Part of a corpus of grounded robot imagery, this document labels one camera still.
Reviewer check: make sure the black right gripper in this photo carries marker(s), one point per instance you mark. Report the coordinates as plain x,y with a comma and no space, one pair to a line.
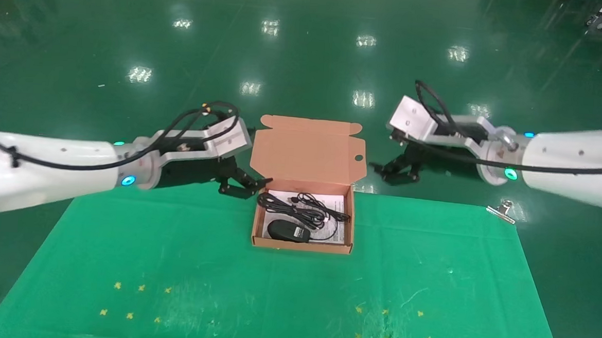
435,158

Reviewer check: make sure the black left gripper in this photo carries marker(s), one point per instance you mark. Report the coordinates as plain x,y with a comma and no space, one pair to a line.
192,171

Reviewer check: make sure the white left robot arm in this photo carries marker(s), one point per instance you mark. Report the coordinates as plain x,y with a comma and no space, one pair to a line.
48,168

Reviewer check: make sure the brown cardboard box with lid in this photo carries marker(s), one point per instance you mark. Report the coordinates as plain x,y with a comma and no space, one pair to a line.
307,154

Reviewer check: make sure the white printed instruction sheet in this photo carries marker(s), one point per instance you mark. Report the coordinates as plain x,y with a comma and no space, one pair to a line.
336,202

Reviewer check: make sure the metal binder clip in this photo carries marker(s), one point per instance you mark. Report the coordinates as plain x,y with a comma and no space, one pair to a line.
503,210

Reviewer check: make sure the green table cloth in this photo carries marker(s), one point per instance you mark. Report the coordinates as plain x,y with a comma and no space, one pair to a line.
284,292

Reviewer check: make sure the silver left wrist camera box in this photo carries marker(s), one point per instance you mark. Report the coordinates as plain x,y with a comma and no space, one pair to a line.
228,137

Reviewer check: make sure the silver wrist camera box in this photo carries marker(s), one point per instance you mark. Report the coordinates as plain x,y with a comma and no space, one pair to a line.
228,137
417,121

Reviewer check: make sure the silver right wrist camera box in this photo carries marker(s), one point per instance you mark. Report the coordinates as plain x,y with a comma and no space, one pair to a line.
417,121

